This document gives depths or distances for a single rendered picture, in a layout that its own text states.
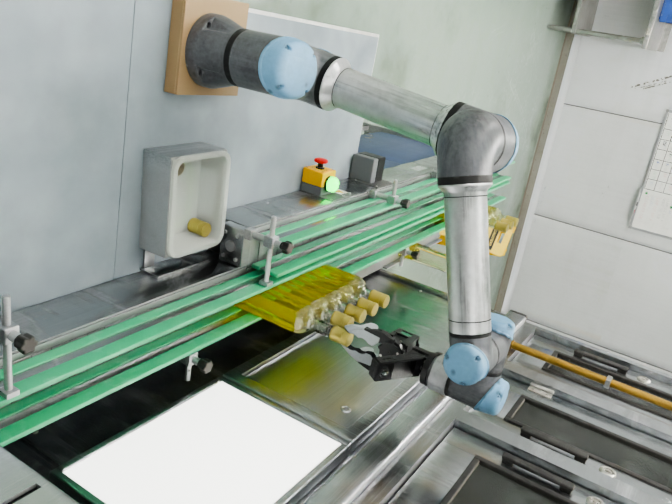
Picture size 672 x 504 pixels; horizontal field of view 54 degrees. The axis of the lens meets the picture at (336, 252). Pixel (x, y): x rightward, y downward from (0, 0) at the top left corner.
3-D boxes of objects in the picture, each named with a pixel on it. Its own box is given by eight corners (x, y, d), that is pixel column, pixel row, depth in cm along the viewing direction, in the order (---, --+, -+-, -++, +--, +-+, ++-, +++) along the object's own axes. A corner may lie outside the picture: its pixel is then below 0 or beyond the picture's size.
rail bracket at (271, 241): (238, 276, 156) (280, 294, 150) (245, 208, 150) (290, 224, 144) (246, 273, 158) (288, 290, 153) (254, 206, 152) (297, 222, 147)
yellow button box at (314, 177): (298, 189, 192) (319, 196, 188) (302, 164, 189) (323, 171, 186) (312, 186, 197) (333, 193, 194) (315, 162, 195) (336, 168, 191)
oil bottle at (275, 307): (230, 305, 158) (302, 338, 148) (232, 283, 156) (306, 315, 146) (245, 298, 162) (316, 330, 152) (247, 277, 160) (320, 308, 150)
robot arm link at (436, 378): (440, 401, 134) (449, 366, 131) (420, 392, 136) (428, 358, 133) (455, 387, 140) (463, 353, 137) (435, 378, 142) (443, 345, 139)
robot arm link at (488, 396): (515, 374, 133) (503, 412, 135) (464, 353, 138) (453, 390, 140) (504, 384, 126) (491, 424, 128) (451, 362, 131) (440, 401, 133)
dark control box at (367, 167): (347, 177, 214) (370, 184, 210) (351, 153, 211) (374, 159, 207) (360, 174, 221) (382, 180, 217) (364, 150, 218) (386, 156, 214)
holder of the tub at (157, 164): (137, 270, 146) (163, 281, 143) (143, 148, 137) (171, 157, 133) (192, 252, 160) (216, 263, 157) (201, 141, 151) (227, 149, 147)
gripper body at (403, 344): (390, 355, 148) (438, 376, 143) (371, 369, 141) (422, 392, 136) (396, 325, 146) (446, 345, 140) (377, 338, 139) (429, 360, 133)
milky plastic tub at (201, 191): (139, 248, 144) (168, 261, 140) (144, 148, 136) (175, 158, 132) (195, 233, 158) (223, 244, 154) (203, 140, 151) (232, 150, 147)
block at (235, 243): (216, 260, 158) (238, 269, 155) (220, 222, 155) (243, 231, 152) (226, 256, 161) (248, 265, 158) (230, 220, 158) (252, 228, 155)
